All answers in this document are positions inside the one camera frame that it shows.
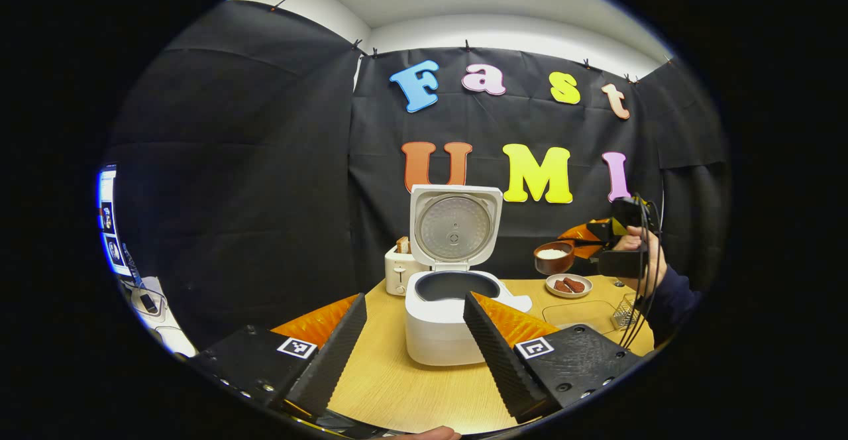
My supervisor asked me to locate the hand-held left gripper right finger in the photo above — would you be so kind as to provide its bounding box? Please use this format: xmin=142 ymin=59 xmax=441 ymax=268
xmin=462 ymin=292 xmax=643 ymax=424

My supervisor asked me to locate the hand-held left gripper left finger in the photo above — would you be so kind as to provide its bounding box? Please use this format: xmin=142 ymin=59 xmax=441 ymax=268
xmin=189 ymin=293 xmax=368 ymax=421

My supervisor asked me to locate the brown wooden spoon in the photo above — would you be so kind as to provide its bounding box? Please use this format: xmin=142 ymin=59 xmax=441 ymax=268
xmin=533 ymin=240 xmax=607 ymax=276

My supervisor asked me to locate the white rice cooker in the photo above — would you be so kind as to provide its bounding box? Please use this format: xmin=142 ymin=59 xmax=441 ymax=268
xmin=404 ymin=184 xmax=533 ymax=366

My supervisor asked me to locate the clear box of rice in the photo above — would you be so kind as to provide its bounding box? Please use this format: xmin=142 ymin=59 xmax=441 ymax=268
xmin=542 ymin=300 xmax=623 ymax=335

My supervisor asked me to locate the metal wire chopstick holder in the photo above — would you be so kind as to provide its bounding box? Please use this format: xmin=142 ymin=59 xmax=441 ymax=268
xmin=611 ymin=294 xmax=640 ymax=330

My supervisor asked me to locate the white round plate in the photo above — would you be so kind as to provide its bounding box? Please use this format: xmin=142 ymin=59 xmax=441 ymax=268
xmin=545 ymin=273 xmax=594 ymax=299

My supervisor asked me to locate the white toaster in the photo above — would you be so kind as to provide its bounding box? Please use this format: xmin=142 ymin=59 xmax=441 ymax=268
xmin=384 ymin=245 xmax=431 ymax=296

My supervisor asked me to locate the white side table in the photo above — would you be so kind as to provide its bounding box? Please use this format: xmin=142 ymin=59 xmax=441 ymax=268
xmin=123 ymin=274 xmax=198 ymax=358

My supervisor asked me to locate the black backdrop cloth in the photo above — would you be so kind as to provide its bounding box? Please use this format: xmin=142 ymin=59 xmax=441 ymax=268
xmin=106 ymin=0 xmax=733 ymax=348

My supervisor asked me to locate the computer monitor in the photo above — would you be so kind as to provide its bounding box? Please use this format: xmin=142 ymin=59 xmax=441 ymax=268
xmin=98 ymin=165 xmax=133 ymax=278

